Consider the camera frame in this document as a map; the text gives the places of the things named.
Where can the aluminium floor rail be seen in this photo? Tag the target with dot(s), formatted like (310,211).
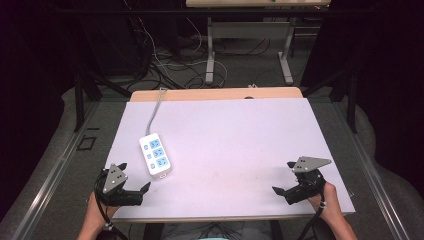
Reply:
(50,180)
(373,180)

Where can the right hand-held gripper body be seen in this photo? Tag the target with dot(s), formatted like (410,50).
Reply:
(308,182)

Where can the white table board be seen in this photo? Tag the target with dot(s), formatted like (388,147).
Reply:
(233,150)

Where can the white power strip blue sockets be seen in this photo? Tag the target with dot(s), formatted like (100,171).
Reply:
(155,154)

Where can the black floor socket box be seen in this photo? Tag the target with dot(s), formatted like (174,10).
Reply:
(86,143)

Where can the person's grey clothing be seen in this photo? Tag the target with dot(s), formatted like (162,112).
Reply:
(206,231)

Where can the desk with white legs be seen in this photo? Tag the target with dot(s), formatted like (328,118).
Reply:
(250,30)

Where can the wooden table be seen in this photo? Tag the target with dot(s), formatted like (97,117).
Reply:
(216,93)

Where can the person's right hand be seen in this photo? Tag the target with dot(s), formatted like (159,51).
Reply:
(326,203)

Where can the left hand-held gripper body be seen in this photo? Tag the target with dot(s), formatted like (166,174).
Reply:
(115,180)

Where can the person's left hand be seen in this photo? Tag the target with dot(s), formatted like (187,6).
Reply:
(96,211)

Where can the black metal stand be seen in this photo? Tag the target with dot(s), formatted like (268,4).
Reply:
(79,100)
(350,100)

